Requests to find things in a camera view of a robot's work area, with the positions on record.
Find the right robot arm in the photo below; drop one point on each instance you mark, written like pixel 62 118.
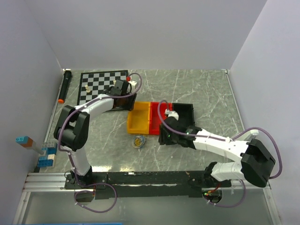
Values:
pixel 248 160

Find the yellow plastic bin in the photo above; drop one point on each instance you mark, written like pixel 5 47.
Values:
pixel 138 120

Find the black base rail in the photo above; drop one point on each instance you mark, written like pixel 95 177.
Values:
pixel 148 184

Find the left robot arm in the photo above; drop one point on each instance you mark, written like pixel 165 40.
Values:
pixel 72 128

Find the toy brick structure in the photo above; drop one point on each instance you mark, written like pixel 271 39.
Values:
pixel 47 151

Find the cream chess piece left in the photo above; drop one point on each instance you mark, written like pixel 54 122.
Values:
pixel 87 89

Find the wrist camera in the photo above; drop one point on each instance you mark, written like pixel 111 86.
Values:
pixel 169 113
pixel 132 84

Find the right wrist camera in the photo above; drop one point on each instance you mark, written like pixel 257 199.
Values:
pixel 169 113

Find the black plastic bin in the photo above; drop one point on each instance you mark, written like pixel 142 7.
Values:
pixel 185 112

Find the grey white wall bracket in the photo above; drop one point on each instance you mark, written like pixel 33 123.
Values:
pixel 249 135

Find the red plastic bin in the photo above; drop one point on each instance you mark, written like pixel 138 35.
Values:
pixel 154 117

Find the black white chessboard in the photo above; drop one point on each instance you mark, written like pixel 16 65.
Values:
pixel 98 82

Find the black marker orange cap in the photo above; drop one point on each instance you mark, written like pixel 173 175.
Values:
pixel 67 77

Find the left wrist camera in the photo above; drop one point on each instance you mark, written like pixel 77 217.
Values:
pixel 132 84

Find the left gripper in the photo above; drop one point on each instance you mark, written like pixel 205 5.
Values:
pixel 130 106

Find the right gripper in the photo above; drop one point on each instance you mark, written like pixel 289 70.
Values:
pixel 163 139

